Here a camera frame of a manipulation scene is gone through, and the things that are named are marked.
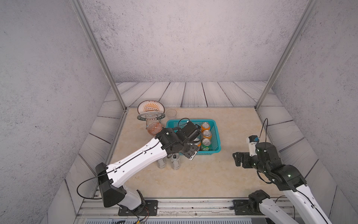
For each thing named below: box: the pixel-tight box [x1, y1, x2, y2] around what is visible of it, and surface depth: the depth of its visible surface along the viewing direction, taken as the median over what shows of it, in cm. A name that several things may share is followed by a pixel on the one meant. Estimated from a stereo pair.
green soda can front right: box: [200, 138, 213, 151], surface depth 88 cm
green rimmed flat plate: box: [137, 112, 166, 121], surface depth 103 cm
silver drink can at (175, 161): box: [170, 153, 181, 170], surface depth 79 cm
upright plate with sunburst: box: [137, 99, 166, 114], surface depth 104 cm
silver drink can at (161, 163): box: [157, 157, 167, 169], surface depth 85 cm
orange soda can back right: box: [200, 121, 211, 133], surface depth 97 cm
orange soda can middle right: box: [202, 129, 212, 140], surface depth 93 cm
